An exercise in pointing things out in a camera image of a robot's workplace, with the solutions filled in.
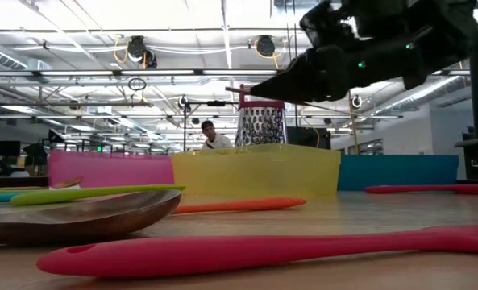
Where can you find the small light wooden spoon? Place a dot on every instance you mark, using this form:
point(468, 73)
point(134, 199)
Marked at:
point(72, 182)

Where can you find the orange silicone spoon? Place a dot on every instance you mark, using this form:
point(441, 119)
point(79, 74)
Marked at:
point(242, 204)

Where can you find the blue plastic bin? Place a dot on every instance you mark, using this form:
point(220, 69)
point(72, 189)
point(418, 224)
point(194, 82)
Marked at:
point(400, 172)

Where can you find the large dark wooden spoon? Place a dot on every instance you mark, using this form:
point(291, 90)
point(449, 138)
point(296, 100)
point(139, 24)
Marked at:
point(81, 221)

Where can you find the red silicone spoon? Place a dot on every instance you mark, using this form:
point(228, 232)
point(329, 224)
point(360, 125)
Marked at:
point(424, 189)

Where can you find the pink plastic bin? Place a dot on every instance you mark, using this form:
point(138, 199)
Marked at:
point(109, 169)

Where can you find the lime green silicone spoon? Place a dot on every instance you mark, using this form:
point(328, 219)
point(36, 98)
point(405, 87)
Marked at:
point(61, 196)

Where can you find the red silicone spatula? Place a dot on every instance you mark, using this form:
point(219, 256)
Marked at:
point(222, 253)

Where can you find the black monitor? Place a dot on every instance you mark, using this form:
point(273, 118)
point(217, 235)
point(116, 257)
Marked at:
point(307, 137)
point(5, 148)

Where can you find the black camera stand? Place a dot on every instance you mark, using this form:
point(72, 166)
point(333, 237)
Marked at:
point(184, 129)

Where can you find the grey desk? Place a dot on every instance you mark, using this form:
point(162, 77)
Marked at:
point(476, 144)

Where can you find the yellow plastic bin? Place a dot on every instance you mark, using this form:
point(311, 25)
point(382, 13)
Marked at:
point(254, 173)

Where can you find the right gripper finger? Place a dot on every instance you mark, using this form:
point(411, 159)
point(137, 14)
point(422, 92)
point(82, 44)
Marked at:
point(311, 80)

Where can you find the person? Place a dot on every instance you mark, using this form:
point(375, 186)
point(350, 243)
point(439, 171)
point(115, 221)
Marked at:
point(218, 141)

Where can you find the long ceiling light strip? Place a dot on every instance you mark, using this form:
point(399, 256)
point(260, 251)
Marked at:
point(162, 73)

